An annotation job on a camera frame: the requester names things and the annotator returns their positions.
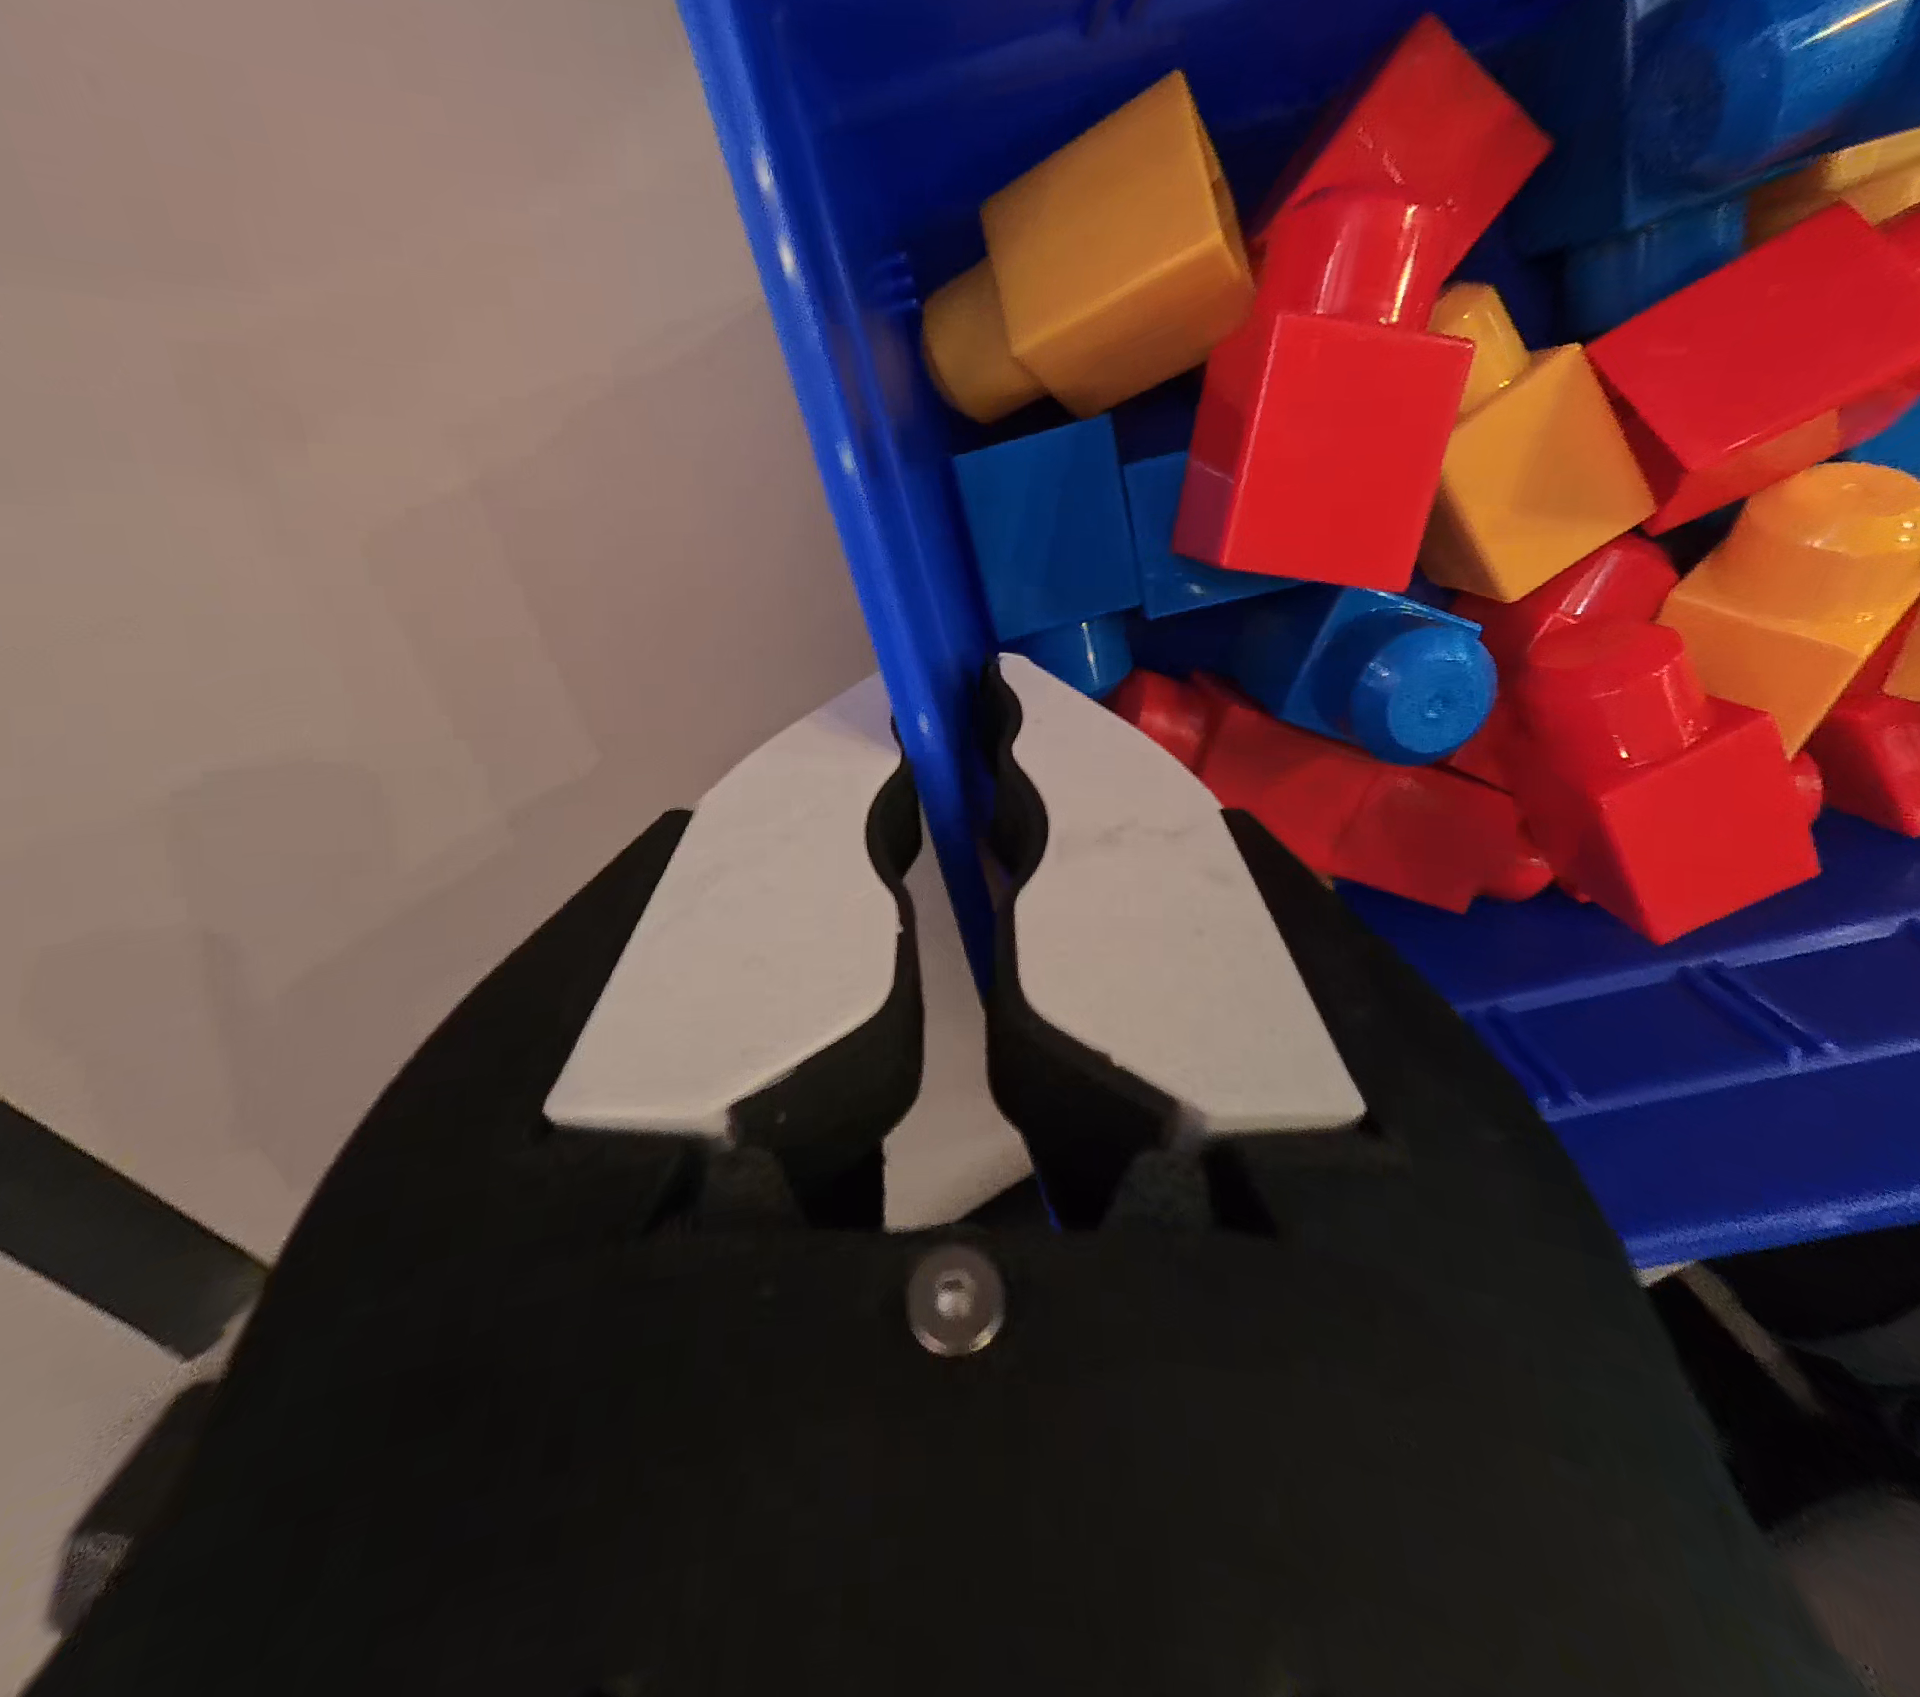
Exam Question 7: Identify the grey desk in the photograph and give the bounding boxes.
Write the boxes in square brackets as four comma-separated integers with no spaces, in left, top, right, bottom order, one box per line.
[0,0,1052,1280]

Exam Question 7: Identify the pile of toy blocks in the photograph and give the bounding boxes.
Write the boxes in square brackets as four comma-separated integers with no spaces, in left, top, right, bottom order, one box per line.
[918,0,1920,948]

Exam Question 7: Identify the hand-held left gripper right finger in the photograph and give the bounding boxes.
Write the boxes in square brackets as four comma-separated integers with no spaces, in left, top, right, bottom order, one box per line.
[982,654,1369,1235]

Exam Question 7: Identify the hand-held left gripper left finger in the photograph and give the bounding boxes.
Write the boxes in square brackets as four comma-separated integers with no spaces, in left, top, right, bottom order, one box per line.
[543,674,926,1231]

